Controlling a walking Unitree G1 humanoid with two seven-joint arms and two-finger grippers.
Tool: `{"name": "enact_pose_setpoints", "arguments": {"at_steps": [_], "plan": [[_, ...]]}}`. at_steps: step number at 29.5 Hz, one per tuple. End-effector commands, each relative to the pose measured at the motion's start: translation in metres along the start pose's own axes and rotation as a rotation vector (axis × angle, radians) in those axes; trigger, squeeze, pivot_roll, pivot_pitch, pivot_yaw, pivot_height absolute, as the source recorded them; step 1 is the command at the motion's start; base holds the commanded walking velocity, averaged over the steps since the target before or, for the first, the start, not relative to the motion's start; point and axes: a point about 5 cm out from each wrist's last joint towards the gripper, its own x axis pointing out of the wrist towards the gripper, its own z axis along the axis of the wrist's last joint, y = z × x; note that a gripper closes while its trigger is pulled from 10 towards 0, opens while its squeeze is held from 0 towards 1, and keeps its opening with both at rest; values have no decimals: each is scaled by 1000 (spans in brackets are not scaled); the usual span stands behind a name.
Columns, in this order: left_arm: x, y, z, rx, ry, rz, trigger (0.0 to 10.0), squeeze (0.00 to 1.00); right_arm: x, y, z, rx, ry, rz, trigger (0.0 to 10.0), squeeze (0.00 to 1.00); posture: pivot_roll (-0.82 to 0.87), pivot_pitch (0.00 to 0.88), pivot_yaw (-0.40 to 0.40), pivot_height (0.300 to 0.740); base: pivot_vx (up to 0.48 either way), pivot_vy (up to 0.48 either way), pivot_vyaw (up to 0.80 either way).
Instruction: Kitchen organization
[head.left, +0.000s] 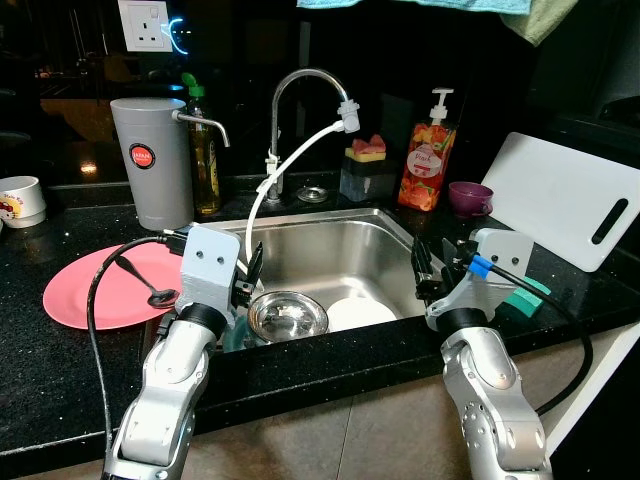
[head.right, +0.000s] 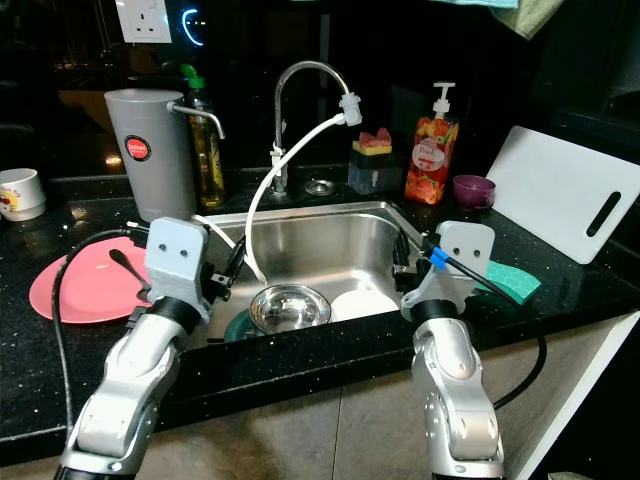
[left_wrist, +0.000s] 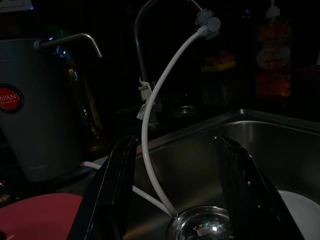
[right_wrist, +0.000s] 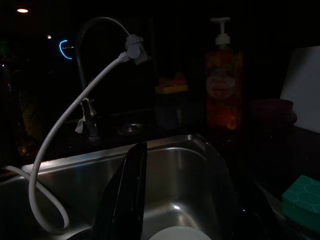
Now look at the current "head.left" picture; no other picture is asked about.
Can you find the white cutting board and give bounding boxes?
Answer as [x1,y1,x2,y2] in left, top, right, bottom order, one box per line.
[480,132,640,273]

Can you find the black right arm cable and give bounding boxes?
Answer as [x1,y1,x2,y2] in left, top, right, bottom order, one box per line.
[450,250,595,416]

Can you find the green hanging cloth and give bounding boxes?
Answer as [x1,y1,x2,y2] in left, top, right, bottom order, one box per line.
[503,0,581,47]

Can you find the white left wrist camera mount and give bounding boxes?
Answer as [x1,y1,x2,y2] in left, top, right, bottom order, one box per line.
[178,224,242,316]

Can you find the metal spoon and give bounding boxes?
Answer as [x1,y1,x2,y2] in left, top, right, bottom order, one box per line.
[112,255,181,308]

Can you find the pink round plate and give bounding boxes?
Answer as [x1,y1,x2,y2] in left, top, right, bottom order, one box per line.
[42,241,191,331]

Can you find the grey water filter canister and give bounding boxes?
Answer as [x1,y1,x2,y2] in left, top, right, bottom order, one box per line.
[110,97,231,231]

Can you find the chrome gooseneck faucet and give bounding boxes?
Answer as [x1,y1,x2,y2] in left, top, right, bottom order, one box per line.
[264,68,362,204]

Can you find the white plate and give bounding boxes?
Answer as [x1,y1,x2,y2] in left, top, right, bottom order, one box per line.
[325,297,399,334]

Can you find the blue ring light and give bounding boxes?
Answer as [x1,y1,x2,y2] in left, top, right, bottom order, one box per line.
[165,17,189,56]

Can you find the oil bottle with green cap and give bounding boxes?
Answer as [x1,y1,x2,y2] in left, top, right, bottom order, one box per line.
[181,72,223,216]

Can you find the stainless steel bowl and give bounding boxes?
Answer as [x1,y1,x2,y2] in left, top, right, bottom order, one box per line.
[246,291,330,344]

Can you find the orange soap pump bottle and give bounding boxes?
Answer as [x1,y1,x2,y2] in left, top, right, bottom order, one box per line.
[397,89,458,213]

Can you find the purple cup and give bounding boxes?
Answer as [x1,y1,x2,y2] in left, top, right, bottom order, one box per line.
[448,181,495,218]

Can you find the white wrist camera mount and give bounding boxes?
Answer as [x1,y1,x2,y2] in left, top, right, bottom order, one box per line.
[178,224,242,316]
[426,228,535,331]

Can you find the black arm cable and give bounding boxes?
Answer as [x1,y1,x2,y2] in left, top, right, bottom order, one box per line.
[450,250,595,416]
[86,228,196,471]

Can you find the white printed mug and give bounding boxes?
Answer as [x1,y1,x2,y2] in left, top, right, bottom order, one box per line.
[0,176,47,229]

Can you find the stainless steel sink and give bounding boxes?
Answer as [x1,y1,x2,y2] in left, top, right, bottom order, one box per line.
[150,208,471,356]

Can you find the green sponge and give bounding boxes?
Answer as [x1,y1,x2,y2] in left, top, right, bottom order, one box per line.
[503,278,553,321]

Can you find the white wall socket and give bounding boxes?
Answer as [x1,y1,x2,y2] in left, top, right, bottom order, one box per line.
[117,0,173,53]

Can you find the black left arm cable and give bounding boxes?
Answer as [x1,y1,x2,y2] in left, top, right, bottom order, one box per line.
[86,228,196,471]

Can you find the dark sponge holder box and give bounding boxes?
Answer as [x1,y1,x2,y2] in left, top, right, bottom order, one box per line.
[338,158,399,204]

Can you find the yellow and pink sponge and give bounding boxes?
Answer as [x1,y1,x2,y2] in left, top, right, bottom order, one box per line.
[346,135,388,164]

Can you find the teal bowl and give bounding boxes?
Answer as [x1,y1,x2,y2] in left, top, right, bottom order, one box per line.
[221,318,251,354]

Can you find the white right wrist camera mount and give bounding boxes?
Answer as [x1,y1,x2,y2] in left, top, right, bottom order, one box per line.
[426,228,535,331]

